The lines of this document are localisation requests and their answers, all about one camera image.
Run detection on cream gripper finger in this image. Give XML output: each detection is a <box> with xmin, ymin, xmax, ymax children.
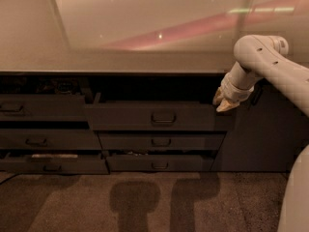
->
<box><xmin>212</xmin><ymin>88</ymin><xmax>224</xmax><ymax>105</ymax></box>
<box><xmin>216</xmin><ymin>99</ymin><xmax>239</xmax><ymax>112</ymax></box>

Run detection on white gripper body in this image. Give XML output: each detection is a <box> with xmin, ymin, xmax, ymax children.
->
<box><xmin>220</xmin><ymin>72</ymin><xmax>255</xmax><ymax>103</ymax></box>

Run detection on dark drawer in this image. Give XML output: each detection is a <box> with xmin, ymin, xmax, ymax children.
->
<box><xmin>0</xmin><ymin>154</ymin><xmax>109</xmax><ymax>175</ymax></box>
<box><xmin>84</xmin><ymin>92</ymin><xmax>236</xmax><ymax>132</ymax></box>
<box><xmin>98</xmin><ymin>133</ymin><xmax>225</xmax><ymax>151</ymax></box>
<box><xmin>0</xmin><ymin>129</ymin><xmax>101</xmax><ymax>150</ymax></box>
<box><xmin>0</xmin><ymin>94</ymin><xmax>86</xmax><ymax>122</ymax></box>
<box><xmin>106</xmin><ymin>155</ymin><xmax>213</xmax><ymax>172</ymax></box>

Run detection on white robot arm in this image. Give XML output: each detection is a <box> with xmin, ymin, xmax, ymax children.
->
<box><xmin>212</xmin><ymin>35</ymin><xmax>309</xmax><ymax>232</ymax></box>

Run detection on pale flat item bottom drawer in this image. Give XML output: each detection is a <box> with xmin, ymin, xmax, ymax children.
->
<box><xmin>31</xmin><ymin>154</ymin><xmax>78</xmax><ymax>159</ymax></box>

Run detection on dark items in left drawer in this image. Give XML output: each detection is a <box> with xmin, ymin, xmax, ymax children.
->
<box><xmin>0</xmin><ymin>76</ymin><xmax>79</xmax><ymax>95</ymax></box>

